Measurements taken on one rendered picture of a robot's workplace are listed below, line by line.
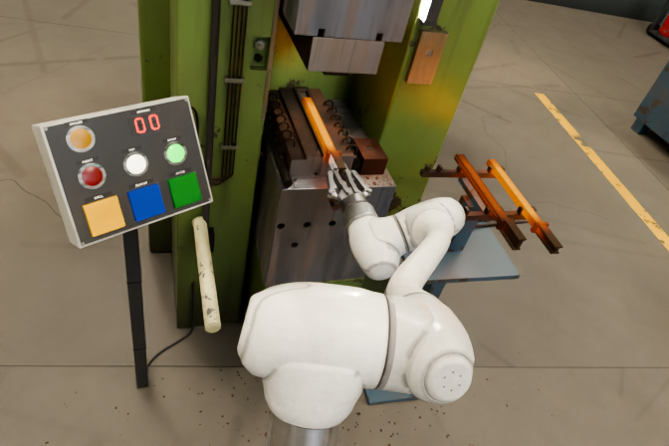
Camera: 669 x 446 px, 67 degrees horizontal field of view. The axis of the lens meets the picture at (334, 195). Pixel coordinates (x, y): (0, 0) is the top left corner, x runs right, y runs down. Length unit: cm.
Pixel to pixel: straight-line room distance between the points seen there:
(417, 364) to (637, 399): 220
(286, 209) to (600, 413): 171
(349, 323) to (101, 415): 154
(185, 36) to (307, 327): 96
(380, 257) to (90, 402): 131
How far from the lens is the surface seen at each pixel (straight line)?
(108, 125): 125
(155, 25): 190
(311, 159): 153
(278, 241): 165
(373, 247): 122
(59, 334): 233
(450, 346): 68
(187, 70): 148
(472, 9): 165
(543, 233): 163
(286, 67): 190
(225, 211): 179
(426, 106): 175
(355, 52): 138
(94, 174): 124
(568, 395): 261
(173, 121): 130
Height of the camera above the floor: 185
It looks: 38 degrees down
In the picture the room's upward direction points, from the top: 14 degrees clockwise
